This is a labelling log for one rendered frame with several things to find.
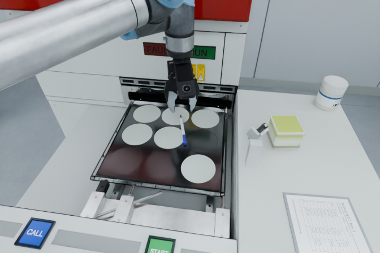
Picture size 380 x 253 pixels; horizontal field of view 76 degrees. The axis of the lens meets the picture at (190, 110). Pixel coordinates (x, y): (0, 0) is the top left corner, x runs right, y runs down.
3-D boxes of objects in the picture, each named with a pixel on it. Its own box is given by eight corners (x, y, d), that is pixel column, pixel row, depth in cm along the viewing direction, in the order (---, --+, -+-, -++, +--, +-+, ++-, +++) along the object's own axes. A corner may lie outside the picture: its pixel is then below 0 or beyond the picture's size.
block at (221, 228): (215, 213, 62) (216, 206, 60) (228, 214, 61) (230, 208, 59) (213, 246, 56) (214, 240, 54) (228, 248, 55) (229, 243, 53)
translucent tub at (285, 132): (264, 131, 72) (269, 114, 68) (289, 131, 72) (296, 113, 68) (271, 151, 66) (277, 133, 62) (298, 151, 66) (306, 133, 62)
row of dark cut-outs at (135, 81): (121, 82, 95) (120, 77, 94) (234, 91, 90) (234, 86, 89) (120, 83, 95) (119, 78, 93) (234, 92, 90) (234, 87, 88)
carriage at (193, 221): (94, 201, 67) (92, 196, 65) (227, 220, 63) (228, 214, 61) (81, 231, 61) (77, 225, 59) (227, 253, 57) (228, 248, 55)
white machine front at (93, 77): (50, 96, 109) (7, 3, 83) (233, 113, 100) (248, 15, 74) (46, 101, 107) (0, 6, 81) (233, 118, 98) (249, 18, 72)
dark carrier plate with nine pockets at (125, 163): (134, 101, 94) (134, 100, 94) (224, 109, 91) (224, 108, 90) (96, 175, 68) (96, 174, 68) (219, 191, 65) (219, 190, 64)
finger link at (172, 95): (172, 103, 81) (177, 80, 75) (173, 115, 76) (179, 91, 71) (163, 103, 80) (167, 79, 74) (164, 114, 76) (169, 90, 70)
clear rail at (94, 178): (91, 177, 69) (90, 174, 68) (225, 193, 65) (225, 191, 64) (89, 181, 68) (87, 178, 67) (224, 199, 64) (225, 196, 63)
